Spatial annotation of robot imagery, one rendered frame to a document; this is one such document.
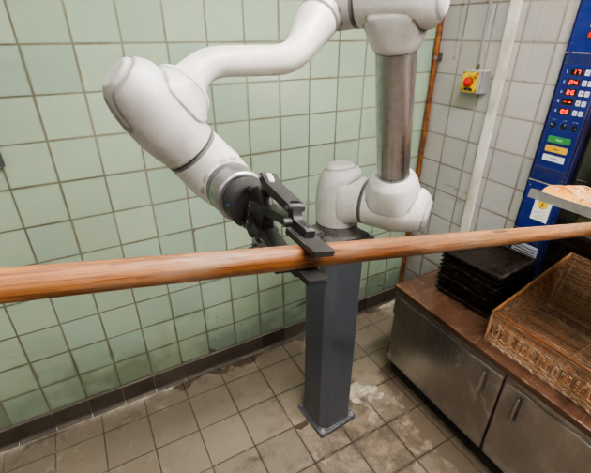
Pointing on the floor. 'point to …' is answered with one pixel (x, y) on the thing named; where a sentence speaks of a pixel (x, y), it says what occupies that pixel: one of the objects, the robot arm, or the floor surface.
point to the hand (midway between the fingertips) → (307, 254)
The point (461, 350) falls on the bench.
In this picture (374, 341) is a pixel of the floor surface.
